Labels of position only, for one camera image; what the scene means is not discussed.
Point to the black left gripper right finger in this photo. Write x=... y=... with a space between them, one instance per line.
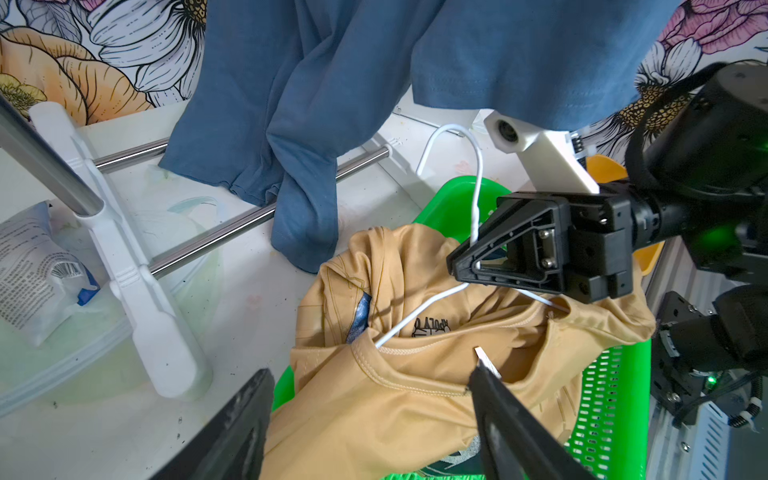
x=514 y=445

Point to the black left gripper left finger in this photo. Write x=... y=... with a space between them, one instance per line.
x=231 y=445

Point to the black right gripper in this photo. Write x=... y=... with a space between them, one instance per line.
x=574 y=245

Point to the tan tank top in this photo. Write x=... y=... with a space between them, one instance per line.
x=420 y=372

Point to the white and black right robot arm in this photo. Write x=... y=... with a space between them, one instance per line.
x=703 y=179

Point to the green perforated plastic basket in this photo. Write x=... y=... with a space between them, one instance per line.
x=600 y=384

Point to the crumpled plastic packet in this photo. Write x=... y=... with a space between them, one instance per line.
x=42 y=284

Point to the light blue t-shirt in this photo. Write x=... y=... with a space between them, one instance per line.
x=287 y=87

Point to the metal clothes rack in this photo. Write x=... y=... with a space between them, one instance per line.
x=50 y=148

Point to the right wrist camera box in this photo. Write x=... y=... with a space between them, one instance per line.
x=555 y=161

